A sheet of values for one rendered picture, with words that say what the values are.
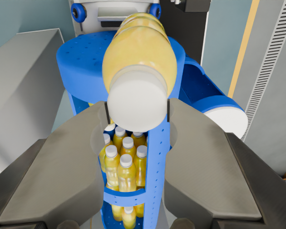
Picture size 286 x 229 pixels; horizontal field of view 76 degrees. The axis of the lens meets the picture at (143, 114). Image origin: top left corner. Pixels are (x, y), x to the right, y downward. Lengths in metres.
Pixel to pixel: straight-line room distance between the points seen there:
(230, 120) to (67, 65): 0.62
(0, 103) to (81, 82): 0.45
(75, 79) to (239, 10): 1.63
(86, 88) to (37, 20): 1.29
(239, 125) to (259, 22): 1.31
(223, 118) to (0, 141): 0.75
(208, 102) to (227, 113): 0.08
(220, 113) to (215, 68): 1.24
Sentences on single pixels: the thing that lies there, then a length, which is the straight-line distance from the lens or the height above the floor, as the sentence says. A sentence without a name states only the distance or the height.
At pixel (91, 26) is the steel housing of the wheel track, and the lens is 0.60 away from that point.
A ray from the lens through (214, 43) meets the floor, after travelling 1.83.
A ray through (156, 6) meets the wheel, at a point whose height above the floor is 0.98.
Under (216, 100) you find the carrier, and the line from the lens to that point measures 0.75.
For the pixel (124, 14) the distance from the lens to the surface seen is 0.49.
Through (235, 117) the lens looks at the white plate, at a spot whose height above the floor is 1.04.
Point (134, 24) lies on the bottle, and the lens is 0.19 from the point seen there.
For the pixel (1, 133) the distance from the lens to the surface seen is 0.71.
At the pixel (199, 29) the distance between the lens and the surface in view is 1.55.
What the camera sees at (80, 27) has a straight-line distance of 0.60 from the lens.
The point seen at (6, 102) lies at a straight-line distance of 0.77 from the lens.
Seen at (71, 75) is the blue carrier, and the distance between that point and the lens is 0.36.
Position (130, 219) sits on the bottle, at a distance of 0.94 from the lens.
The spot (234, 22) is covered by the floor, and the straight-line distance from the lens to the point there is 1.86.
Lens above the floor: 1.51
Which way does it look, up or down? 50 degrees down
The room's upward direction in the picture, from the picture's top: 165 degrees clockwise
